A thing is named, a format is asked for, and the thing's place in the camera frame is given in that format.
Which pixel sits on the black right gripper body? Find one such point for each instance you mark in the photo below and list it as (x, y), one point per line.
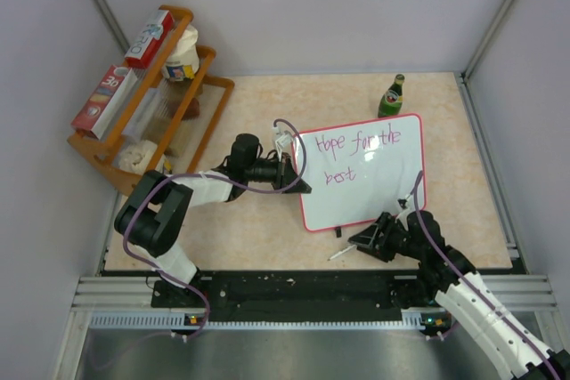
(395, 239)

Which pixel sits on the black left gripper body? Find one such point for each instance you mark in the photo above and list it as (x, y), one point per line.
(280, 170)

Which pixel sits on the pink framed whiteboard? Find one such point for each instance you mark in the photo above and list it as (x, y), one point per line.
(358, 171)

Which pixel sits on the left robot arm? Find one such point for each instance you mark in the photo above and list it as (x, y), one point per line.
(152, 216)

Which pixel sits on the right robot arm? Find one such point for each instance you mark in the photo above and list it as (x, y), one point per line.
(448, 279)

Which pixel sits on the brown wrapped package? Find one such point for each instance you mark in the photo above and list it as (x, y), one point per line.
(193, 110)

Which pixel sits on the green glass bottle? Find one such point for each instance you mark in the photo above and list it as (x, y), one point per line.
(392, 100)

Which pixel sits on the orange wooden shelf rack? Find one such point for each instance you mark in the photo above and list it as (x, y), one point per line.
(134, 115)

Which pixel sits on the white crumpled bag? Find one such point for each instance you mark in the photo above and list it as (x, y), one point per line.
(135, 157)

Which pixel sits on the white paper flour bag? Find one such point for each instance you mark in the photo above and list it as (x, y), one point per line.
(183, 62)

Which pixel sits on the red white lower box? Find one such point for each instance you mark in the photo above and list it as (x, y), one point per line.
(103, 104)

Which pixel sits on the red white box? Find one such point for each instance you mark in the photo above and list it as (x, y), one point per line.
(148, 41)
(103, 104)

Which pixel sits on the red white upper box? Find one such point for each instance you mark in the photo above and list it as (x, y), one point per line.
(148, 41)

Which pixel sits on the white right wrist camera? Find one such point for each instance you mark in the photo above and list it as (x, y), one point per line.
(405, 206)

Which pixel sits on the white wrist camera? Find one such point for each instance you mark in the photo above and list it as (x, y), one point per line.
(281, 140)
(405, 206)

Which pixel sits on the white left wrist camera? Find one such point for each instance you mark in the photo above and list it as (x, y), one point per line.
(281, 140)

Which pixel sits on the aluminium rail with black base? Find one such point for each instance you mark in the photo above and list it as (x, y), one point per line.
(258, 300)

